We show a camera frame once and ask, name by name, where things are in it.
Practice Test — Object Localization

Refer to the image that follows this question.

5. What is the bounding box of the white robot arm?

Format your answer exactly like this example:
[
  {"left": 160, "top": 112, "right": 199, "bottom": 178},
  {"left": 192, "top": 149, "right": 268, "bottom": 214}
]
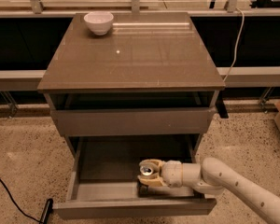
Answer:
[{"left": 138, "top": 158, "right": 280, "bottom": 224}]

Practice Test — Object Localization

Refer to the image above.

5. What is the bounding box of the white ceramic bowl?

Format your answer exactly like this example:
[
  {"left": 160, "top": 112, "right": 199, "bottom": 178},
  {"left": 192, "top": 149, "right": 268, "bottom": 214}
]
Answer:
[{"left": 84, "top": 11, "right": 114, "bottom": 35}]

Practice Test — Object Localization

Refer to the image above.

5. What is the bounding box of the grey top drawer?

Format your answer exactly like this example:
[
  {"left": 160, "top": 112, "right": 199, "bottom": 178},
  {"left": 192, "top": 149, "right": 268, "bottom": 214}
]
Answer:
[{"left": 46, "top": 91, "right": 216, "bottom": 136}]

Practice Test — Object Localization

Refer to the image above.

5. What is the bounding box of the open grey middle drawer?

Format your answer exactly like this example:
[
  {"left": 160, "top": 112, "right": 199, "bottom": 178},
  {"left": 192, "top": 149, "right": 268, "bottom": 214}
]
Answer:
[{"left": 53, "top": 135, "right": 217, "bottom": 219}]

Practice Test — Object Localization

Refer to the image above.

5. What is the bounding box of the black floor cable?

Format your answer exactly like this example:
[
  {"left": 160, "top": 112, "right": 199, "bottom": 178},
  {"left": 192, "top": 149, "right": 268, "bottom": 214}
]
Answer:
[{"left": 0, "top": 171, "right": 43, "bottom": 224}]

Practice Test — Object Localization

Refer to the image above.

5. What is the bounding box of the black floor stand foot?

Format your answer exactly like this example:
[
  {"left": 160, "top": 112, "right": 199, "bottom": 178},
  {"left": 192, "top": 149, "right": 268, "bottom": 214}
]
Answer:
[{"left": 40, "top": 198, "right": 53, "bottom": 224}]

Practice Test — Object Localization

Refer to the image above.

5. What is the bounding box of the grey drawer cabinet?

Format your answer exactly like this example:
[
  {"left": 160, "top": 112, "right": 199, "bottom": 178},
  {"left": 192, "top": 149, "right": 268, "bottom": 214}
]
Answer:
[{"left": 38, "top": 12, "right": 225, "bottom": 151}]

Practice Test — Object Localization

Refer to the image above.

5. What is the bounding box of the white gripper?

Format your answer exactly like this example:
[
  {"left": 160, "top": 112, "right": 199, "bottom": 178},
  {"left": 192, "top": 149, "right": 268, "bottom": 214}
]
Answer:
[{"left": 138, "top": 159, "right": 183, "bottom": 188}]

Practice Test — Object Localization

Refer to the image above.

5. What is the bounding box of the silver redbull can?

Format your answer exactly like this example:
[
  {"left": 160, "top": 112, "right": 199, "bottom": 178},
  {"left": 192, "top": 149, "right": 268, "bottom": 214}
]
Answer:
[{"left": 137, "top": 166, "right": 153, "bottom": 196}]

